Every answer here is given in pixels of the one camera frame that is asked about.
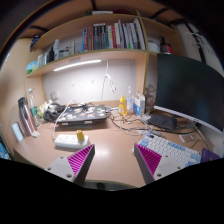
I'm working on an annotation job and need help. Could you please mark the red black container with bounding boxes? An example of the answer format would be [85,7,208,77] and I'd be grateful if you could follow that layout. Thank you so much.
[160,37,173,54]

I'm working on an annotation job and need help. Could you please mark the white power strip cable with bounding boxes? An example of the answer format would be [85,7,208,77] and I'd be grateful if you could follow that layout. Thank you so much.
[51,98,80,140]

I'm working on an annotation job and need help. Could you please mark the black headphones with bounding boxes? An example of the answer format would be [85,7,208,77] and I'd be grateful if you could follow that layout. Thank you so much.
[44,103,65,122]

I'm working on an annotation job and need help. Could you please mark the white bottle on shelf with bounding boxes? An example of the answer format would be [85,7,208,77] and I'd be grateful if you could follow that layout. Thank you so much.
[53,39,60,60]

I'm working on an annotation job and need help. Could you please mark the clear water bottle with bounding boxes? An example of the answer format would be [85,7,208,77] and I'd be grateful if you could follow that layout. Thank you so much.
[28,88,41,127]

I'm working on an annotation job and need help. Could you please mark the white LED light bar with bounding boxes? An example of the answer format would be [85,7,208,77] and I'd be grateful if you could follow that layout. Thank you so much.
[53,59,102,72]

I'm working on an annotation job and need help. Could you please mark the yellow bottle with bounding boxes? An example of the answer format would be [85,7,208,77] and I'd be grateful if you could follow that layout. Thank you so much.
[118,96,127,116]

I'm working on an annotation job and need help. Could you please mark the standing books left side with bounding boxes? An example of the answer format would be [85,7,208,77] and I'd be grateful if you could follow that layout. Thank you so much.
[18,97,37,136]

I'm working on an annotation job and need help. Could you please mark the row of books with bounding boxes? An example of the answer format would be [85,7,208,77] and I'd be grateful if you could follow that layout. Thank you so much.
[82,18,146,52]

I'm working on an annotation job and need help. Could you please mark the black pouch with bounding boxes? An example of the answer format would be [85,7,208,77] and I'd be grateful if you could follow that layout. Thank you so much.
[147,114,177,130]

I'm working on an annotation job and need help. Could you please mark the white hanging cable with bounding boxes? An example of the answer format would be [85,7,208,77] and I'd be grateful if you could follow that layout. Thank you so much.
[100,59,118,102]

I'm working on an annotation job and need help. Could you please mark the black computer monitor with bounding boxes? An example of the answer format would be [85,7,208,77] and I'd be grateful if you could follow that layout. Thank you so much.
[155,54,224,134]

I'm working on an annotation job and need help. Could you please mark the blue and white carton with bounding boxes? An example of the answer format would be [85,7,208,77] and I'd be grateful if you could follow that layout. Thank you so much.
[134,93,145,116]

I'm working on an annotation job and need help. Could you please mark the white and blue keyboard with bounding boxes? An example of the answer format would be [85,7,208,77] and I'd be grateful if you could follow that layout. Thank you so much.
[139,133,201,168]

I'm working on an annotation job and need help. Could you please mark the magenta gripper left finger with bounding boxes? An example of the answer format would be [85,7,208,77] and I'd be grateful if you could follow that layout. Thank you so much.
[45,144,95,186]

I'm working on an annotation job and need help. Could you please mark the white power strip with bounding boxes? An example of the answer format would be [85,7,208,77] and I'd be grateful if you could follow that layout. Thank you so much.
[54,134,89,149]

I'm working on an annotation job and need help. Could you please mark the grey laptop with stickers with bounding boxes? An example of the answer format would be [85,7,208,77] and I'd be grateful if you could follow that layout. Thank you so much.
[58,105,107,125]

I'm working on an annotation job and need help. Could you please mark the wooden shelf unit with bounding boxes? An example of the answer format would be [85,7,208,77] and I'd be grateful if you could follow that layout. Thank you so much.
[26,12,179,103]

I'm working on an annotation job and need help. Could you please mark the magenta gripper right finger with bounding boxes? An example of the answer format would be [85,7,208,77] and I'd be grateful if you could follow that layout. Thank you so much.
[134,144,181,184]

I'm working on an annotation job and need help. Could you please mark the purple mouse pad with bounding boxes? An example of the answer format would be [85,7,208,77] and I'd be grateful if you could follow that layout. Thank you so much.
[200,148,220,163]

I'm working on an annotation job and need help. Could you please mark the clear pump bottle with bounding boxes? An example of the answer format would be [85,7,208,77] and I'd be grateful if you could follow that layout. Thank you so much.
[127,86,134,113]

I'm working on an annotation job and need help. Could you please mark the yellow charger plug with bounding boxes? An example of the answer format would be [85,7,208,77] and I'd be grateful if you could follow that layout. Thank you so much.
[76,130,85,141]

